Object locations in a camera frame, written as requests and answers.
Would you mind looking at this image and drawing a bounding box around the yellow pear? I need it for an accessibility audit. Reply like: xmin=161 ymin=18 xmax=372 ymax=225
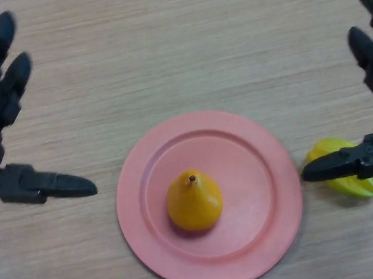
xmin=165 ymin=166 xmax=227 ymax=233

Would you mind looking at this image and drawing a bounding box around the yellow-green starfruit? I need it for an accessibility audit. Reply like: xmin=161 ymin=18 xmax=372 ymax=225
xmin=305 ymin=134 xmax=373 ymax=204

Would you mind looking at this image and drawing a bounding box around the pink round plate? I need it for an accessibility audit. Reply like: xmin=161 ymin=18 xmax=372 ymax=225
xmin=108 ymin=103 xmax=311 ymax=279

